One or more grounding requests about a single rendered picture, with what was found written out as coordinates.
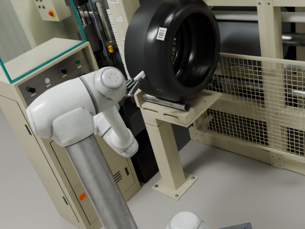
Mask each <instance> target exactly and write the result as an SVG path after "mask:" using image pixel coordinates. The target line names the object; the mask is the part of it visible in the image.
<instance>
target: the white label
mask: <svg viewBox="0 0 305 229"><path fill-rule="evenodd" d="M166 31H167V28H162V27H159V30H158V34H157V38H156V39H158V40H164V38H165V34H166Z"/></svg>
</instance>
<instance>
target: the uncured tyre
mask: <svg viewBox="0 0 305 229"><path fill-rule="evenodd" d="M159 27H162V28H167V31H166V34H165V38H164V40H158V39H156V38H157V34H158V30H159ZM174 37H176V49H175V54H174V58H173V60H172V45H173V41H174ZM220 46H221V40H220V31H219V26H218V23H217V20H216V18H215V16H214V14H213V12H212V10H211V9H210V7H209V6H208V5H207V3H206V2H204V1H203V0H147V1H145V2H144V3H142V4H141V5H140V6H139V7H138V9H137V10H136V11H135V13H134V14H133V16H132V18H131V20H130V22H129V25H128V28H127V32H126V35H125V42H124V58H125V64H126V67H127V71H128V74H129V76H130V78H133V79H134V78H135V77H136V76H137V75H138V74H139V73H140V72H142V71H144V72H145V75H146V76H145V77H144V78H143V79H142V80H141V82H140V87H139V89H140V90H141V91H143V92H144V93H146V94H148V95H151V96H155V97H159V98H163V99H167V100H172V101H185V100H189V99H192V98H193V97H195V96H196V95H198V94H199V93H200V92H201V91H202V90H203V89H204V88H205V87H206V86H207V85H208V83H209V82H210V80H211V79H212V77H213V75H214V73H215V70H216V67H217V63H218V60H219V55H220ZM160 88H161V90H162V91H163V92H164V93H159V92H158V91H157V89H160Z"/></svg>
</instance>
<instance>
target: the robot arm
mask: <svg viewBox="0 0 305 229"><path fill-rule="evenodd" d="M145 76H146V75H145V72H144V71H142V72H140V73H139V74H138V75H137V76H136V77H135V78H134V79H133V78H131V80H130V79H129V80H127V81H126V80H125V78H124V76H123V74H122V72H121V71H120V70H119V69H117V68H114V67H103V68H101V69H99V70H98V71H94V72H91V73H89V74H86V75H83V76H80V77H78V78H75V79H72V80H68V81H65V82H63V83H61V84H59V85H57V86H54V87H52V88H50V89H48V90H47V91H45V92H44V93H43V94H41V95H40V96H39V97H38V98H36V99H35V100H34V101H33V102H32V103H31V104H30V105H29V107H28V108H27V109H26V113H27V115H28V118H29V121H30V124H31V127H32V129H33V132H34V133H35V134H36V135H37V136H39V137H41V138H44V139H47V138H50V137H51V138H52V139H53V140H54V141H55V142H56V143H57V144H58V145H59V146H61V147H65V150H66V152H67V154H68V157H69V159H70V161H71V163H72V165H73V167H74V169H75V171H76V173H77V175H78V177H79V179H80V181H81V183H82V185H83V187H84V190H85V191H86V193H87V195H88V197H89V199H90V201H91V203H92V205H93V207H94V209H95V211H96V213H97V215H98V217H99V219H100V222H101V224H102V226H103V228H104V229H138V227H137V224H136V222H135V220H134V218H133V216H132V214H131V212H130V210H129V207H128V205H127V203H126V201H125V199H124V197H123V194H122V192H121V190H120V188H119V186H118V184H117V182H116V179H115V177H114V175H113V173H112V171H111V169H110V167H109V165H108V163H107V161H106V159H105V156H104V154H103V152H102V150H101V148H100V146H99V144H98V141H97V139H96V137H95V135H96V134H98V135H100V136H101V137H102V138H103V139H104V140H105V141H106V143H107V144H108V145H109V146H110V147H111V148H112V149H113V150H115V151H116V152H117V153H118V154H120V155H121V156H123V157H126V158H128V157H132V156H133V155H134V154H135V153H136V152H137V151H138V143H137V141H136V139H135V138H134V135H133V134H132V132H131V131H130V130H129V129H128V128H127V127H126V125H125V123H124V121H123V119H122V118H121V116H120V114H119V112H118V111H119V109H120V107H121V106H122V105H123V104H124V101H125V99H127V98H128V97H129V96H131V97H133V96H134V94H135V92H136V91H137V90H138V88H139V87H140V81H141V80H142V79H143V78H144V77H145ZM164 229H210V228H209V227H208V225H207V224H206V223H205V222H204V221H203V220H202V219H201V218H200V217H199V216H198V215H197V214H195V213H193V212H190V211H183V212H179V213H177V214H175V215H173V216H172V217H171V218H170V219H169V220H168V222H167V223H166V225H165V228H164Z"/></svg>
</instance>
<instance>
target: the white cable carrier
mask: <svg viewBox="0 0 305 229"><path fill-rule="evenodd" d="M106 11H107V12H108V13H107V14H109V15H108V16H109V19H110V23H111V26H112V29H113V33H114V36H115V39H116V42H117V44H118V48H119V51H120V55H121V58H122V62H123V64H124V68H125V71H126V74H127V77H128V80H129V79H130V80H131V78H130V76H129V74H128V71H127V67H126V64H125V58H124V54H123V51H122V47H121V45H120V41H119V38H118V34H117V31H116V28H115V25H114V22H113V18H112V15H111V12H110V9H108V10H106Z"/></svg>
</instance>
